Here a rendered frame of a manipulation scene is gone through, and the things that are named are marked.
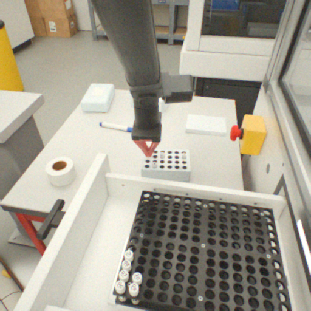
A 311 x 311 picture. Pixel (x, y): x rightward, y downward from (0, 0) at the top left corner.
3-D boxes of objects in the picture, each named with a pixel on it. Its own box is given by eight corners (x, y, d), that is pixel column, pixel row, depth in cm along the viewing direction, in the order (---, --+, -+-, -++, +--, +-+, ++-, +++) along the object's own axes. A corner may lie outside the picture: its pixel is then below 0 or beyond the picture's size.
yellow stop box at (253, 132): (237, 153, 61) (244, 130, 57) (235, 136, 67) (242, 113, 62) (259, 156, 61) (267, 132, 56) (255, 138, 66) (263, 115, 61)
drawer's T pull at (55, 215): (37, 240, 38) (34, 235, 37) (59, 201, 43) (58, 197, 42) (59, 245, 37) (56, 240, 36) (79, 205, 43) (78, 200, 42)
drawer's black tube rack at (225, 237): (117, 310, 36) (112, 293, 32) (143, 211, 49) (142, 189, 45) (277, 344, 33) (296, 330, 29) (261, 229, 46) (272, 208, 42)
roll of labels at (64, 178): (44, 180, 66) (39, 169, 63) (63, 164, 70) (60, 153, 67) (62, 190, 63) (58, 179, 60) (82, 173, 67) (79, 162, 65)
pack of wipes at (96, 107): (107, 113, 90) (105, 102, 87) (81, 112, 90) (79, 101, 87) (115, 93, 101) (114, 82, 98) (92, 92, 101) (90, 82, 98)
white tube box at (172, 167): (141, 180, 66) (141, 169, 63) (144, 158, 72) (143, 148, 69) (189, 181, 65) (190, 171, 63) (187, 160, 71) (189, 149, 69)
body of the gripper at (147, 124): (161, 117, 65) (161, 91, 60) (160, 143, 57) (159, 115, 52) (136, 117, 65) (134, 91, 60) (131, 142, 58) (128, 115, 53)
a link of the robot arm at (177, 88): (134, 51, 45) (138, 98, 45) (197, 48, 46) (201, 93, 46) (135, 76, 57) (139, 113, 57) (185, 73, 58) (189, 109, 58)
